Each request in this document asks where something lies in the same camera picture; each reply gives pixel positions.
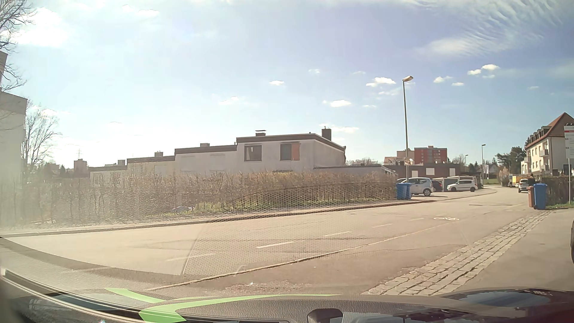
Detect cobbled strip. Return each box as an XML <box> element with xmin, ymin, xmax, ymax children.
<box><xmin>361</xmin><ymin>210</ymin><xmax>552</xmax><ymax>297</ymax></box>

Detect road sign on post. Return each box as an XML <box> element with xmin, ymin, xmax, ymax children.
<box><xmin>563</xmin><ymin>125</ymin><xmax>574</xmax><ymax>205</ymax></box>

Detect white parked car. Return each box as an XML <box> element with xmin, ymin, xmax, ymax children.
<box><xmin>447</xmin><ymin>179</ymin><xmax>479</xmax><ymax>193</ymax></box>

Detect bare brown hedge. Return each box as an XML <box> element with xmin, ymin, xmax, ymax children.
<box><xmin>0</xmin><ymin>170</ymin><xmax>398</xmax><ymax>226</ymax></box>

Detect pavement along hedge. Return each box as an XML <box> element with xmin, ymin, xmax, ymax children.
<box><xmin>0</xmin><ymin>188</ymin><xmax>497</xmax><ymax>238</ymax></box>

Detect grey pavement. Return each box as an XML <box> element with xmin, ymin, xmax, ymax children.
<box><xmin>453</xmin><ymin>207</ymin><xmax>574</xmax><ymax>293</ymax></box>

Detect car's own bonnet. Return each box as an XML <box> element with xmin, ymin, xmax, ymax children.
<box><xmin>0</xmin><ymin>268</ymin><xmax>574</xmax><ymax>323</ymax></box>

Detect green hedge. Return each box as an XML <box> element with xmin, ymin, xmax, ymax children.
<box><xmin>540</xmin><ymin>176</ymin><xmax>574</xmax><ymax>207</ymax></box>

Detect pale building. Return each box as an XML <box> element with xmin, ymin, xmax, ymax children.
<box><xmin>0</xmin><ymin>50</ymin><xmax>28</xmax><ymax>189</ymax></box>

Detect silver parked car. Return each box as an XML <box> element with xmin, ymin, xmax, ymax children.
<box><xmin>396</xmin><ymin>177</ymin><xmax>434</xmax><ymax>197</ymax></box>

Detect tall lamp post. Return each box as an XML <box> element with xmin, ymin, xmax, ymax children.
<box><xmin>401</xmin><ymin>75</ymin><xmax>414</xmax><ymax>184</ymax></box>

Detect road markings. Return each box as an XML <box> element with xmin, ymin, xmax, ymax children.
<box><xmin>143</xmin><ymin>203</ymin><xmax>525</xmax><ymax>291</ymax></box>

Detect red brick tower building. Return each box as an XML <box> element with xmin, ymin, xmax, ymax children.
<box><xmin>413</xmin><ymin>145</ymin><xmax>448</xmax><ymax>165</ymax></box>

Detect white flat-roofed building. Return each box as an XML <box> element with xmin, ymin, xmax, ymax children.
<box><xmin>89</xmin><ymin>127</ymin><xmax>397</xmax><ymax>185</ymax></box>

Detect dark low building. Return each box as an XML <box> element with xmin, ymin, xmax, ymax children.
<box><xmin>384</xmin><ymin>162</ymin><xmax>462</xmax><ymax>180</ymax></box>

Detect dark green trees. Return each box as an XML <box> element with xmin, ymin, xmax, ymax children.
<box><xmin>495</xmin><ymin>146</ymin><xmax>527</xmax><ymax>176</ymax></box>

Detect cream house with red roof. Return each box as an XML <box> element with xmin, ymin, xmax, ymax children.
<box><xmin>520</xmin><ymin>112</ymin><xmax>574</xmax><ymax>176</ymax></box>

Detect bare tree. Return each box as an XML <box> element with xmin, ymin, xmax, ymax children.
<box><xmin>22</xmin><ymin>104</ymin><xmax>62</xmax><ymax>173</ymax></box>

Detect grey asphalt road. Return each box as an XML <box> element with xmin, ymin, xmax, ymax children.
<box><xmin>0</xmin><ymin>186</ymin><xmax>536</xmax><ymax>297</ymax></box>

